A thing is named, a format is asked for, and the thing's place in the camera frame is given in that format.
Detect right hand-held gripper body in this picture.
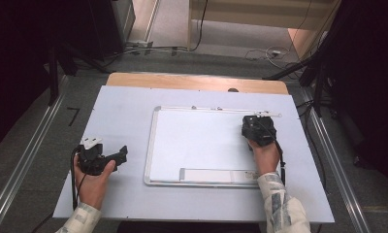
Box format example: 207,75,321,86
241,111,283,148

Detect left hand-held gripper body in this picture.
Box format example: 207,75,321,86
76,137,108,177

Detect person's left hand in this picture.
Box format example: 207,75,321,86
74,160,116,211

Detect person's right hand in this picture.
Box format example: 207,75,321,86
248,141,281,176

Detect white table cover board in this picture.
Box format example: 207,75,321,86
51,84,336,224

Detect white framed whiteboard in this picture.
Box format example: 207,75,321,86
144,105,283,188

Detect white label strip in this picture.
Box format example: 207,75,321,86
178,167,261,184

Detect black metal stand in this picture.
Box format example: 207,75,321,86
48,45,61,107
263,54,329,118

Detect person's dark clothing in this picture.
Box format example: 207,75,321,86
117,220,263,233

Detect beige wooden furniture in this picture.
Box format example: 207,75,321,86
188,0,341,32

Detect dark curtain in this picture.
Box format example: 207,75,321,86
327,0,388,195
0,0,54,153

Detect black cabinet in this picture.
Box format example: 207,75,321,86
84,0,137,62

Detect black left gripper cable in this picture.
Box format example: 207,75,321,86
70,147,87,212

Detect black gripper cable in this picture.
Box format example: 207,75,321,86
70,147,87,212
256,117,287,187

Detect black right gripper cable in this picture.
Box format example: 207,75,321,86
256,117,287,187

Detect aluminium floor rail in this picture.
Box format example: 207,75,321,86
0,75,70,233
300,86,374,233

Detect white coiled cable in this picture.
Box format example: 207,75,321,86
244,45,292,63

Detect grey floor cables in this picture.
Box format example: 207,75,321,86
104,45,190,61

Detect black hanging cable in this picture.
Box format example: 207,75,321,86
188,0,210,52

